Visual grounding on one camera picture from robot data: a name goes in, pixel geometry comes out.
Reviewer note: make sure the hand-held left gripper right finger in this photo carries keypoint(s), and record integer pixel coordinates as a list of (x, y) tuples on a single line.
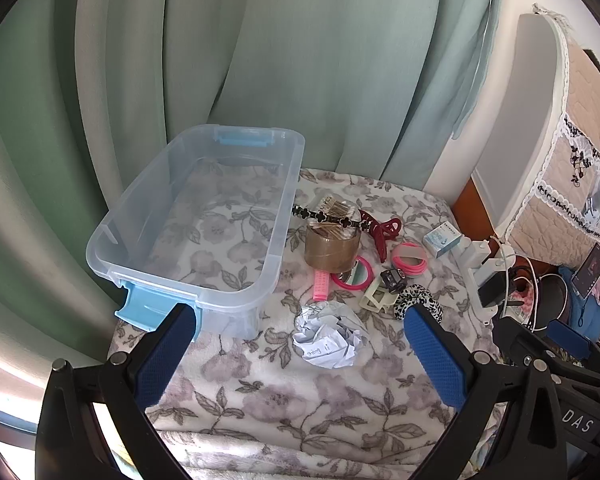
[(437, 355)]

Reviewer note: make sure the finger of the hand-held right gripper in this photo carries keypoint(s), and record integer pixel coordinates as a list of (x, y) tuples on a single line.
[(567, 335), (512, 340)]

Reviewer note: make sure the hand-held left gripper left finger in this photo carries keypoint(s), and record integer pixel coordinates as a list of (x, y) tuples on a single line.
[(165, 355)]

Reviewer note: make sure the leopard print scrunchie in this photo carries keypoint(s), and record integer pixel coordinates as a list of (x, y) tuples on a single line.
[(425, 297)]

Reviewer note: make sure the cream hair claw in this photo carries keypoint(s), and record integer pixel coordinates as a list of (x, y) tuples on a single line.
[(375, 300)]

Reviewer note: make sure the black toy car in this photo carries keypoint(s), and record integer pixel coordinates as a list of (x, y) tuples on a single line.
[(392, 280)]

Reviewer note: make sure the clear plastic container blue latches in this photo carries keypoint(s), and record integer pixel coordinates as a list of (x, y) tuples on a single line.
[(105, 260)]

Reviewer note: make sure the white paper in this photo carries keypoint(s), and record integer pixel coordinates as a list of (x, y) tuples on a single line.
[(325, 340)]

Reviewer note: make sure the black clover hair clip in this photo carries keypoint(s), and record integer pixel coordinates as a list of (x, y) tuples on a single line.
[(330, 219)]

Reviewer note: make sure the blue cloth bag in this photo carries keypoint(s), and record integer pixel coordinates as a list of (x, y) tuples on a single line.
[(587, 320)]

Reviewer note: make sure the dark round pot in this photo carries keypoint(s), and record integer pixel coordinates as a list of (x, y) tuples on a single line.
[(550, 300)]

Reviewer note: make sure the black power adapter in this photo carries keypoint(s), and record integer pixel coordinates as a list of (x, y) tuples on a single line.
[(491, 290)]

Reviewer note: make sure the white power strip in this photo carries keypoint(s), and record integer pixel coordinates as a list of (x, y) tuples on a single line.
[(472, 290)]

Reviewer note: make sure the black smartphone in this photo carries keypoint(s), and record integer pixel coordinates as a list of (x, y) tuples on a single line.
[(591, 270)]

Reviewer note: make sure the white charger plug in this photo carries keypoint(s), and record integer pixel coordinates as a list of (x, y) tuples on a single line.
[(479, 252)]

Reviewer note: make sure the pink round mirror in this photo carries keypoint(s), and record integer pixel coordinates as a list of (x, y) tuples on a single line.
[(355, 276)]

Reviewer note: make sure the small blue white box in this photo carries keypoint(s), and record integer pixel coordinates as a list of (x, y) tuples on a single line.
[(440, 240)]

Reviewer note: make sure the grey floral blanket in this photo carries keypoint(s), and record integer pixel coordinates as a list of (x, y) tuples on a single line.
[(280, 400)]

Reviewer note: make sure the red hair claw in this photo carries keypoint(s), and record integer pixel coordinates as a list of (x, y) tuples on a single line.
[(380, 240)]

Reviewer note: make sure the pink hair roller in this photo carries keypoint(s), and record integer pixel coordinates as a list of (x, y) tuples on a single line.
[(321, 285)]

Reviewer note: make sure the brown tape roll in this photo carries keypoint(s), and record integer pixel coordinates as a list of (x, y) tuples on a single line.
[(330, 252)]

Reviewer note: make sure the bright window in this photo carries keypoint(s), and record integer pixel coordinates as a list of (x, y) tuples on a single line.
[(5, 425)]

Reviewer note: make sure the cotton swab bag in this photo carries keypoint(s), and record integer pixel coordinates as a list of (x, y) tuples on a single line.
[(332, 205)]

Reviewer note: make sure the beige quilted lace cover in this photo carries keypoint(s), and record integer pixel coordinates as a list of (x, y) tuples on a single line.
[(580, 110)]

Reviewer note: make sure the pale green curtain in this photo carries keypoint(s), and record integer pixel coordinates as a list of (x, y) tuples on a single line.
[(280, 60)]

